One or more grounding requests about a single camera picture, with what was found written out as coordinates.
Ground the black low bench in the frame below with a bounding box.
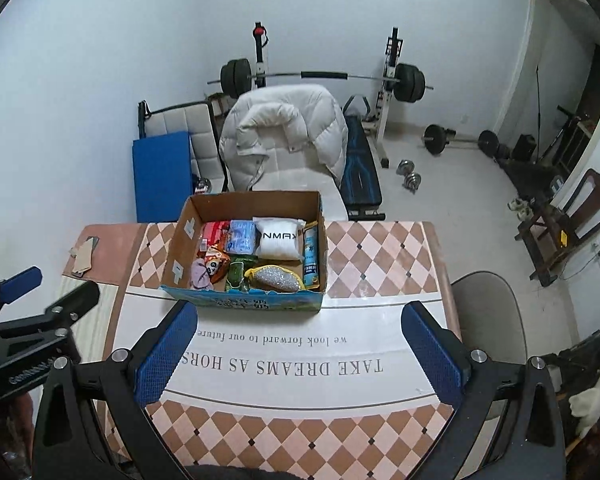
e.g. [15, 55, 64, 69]
[495, 145, 566, 201]

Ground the blue tissue packet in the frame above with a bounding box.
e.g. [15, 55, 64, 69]
[225, 220, 257, 255]

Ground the cardboard box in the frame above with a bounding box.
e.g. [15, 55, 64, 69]
[160, 190, 327, 313]

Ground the black speaker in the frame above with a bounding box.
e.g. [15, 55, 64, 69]
[511, 133, 537, 161]

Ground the small cardboard piece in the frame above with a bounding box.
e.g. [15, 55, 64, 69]
[70, 240, 97, 278]

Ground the barbell with black plates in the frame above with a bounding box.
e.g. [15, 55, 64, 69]
[207, 59, 435, 101]

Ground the black exercise machine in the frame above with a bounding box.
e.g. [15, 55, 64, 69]
[537, 105, 596, 166]

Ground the dark wooden chair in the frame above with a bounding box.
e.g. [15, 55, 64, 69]
[517, 168, 600, 288]

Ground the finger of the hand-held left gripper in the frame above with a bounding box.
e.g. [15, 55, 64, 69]
[30, 281, 101, 334]
[0, 266, 43, 328]

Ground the white barbell rack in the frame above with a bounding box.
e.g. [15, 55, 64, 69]
[250, 22, 403, 168]

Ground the blue folded mat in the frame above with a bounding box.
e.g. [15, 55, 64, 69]
[131, 131, 195, 223]

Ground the brown and cream table mat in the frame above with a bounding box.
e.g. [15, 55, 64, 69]
[55, 222, 146, 361]

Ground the white padded seat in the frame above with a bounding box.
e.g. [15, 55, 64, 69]
[137, 100, 228, 193]

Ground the person's grey clothing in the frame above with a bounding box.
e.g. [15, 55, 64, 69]
[180, 462, 301, 480]

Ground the black blue weight bench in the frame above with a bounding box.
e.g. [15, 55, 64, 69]
[340, 95, 387, 222]

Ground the white door frame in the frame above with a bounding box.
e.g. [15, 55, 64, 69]
[497, 0, 600, 196]

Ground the red snack packet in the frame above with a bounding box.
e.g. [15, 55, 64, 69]
[200, 221, 231, 251]

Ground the short barbell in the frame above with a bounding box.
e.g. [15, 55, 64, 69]
[422, 124, 498, 155]

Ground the long blue packet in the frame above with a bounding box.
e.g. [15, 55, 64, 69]
[301, 221, 321, 288]

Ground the white plastic bag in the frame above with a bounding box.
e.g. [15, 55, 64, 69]
[252, 217, 306, 262]

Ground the black scooter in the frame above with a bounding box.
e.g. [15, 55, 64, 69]
[540, 300, 600, 396]

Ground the grey shell chair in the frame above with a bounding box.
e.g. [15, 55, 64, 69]
[450, 271, 528, 361]

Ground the orange snack packet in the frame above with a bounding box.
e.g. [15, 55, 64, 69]
[202, 247, 231, 283]

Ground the green snack packet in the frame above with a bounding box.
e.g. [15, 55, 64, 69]
[225, 255, 258, 292]

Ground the yellow silver scrubbing sponge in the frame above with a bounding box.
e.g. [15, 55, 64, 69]
[243, 264, 303, 293]

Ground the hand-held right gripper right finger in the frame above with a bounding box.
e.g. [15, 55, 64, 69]
[401, 301, 566, 480]

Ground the white down jacket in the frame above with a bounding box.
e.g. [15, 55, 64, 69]
[219, 85, 350, 192]

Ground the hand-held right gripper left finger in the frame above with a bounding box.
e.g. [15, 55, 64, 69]
[30, 300, 199, 480]

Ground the white goose plush toy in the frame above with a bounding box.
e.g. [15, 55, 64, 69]
[567, 335, 600, 441]

